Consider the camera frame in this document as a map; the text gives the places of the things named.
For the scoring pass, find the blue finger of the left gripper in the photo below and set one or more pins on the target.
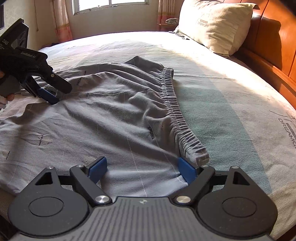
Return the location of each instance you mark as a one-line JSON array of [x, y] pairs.
[[47, 96]]

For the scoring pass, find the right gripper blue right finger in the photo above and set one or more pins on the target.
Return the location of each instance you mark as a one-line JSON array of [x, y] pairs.
[[198, 179]]

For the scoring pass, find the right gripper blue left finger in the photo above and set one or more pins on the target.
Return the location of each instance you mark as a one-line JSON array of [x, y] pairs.
[[85, 179]]

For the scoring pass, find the grey pyjama trousers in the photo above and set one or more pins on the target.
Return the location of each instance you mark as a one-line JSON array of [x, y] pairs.
[[127, 112]]

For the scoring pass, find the person left hand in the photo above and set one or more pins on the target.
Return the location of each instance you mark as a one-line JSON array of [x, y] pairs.
[[7, 89]]

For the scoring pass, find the pink striped left curtain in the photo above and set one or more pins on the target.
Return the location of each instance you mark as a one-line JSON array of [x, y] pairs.
[[61, 21]]

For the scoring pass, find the pink striped curtain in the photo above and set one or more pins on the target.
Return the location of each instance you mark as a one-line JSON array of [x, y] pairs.
[[61, 21], [166, 10]]

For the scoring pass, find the window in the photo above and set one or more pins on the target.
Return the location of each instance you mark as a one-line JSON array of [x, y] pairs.
[[85, 6]]

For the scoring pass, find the wooden nightstand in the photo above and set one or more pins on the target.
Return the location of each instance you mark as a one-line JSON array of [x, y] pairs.
[[165, 27]]

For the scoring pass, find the grey object on nightstand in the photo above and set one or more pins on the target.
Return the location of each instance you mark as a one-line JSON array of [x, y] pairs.
[[172, 21]]

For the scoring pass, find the pink striped right curtain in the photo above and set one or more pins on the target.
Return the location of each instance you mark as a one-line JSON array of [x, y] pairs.
[[166, 10]]

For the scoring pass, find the orange wooden headboard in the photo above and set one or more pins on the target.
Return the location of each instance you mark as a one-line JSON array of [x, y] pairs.
[[269, 48]]

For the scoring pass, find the beige pillow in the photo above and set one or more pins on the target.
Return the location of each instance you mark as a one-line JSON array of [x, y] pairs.
[[220, 27]]

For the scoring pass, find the black wall television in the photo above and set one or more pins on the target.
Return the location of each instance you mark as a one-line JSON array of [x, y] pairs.
[[1, 16]]

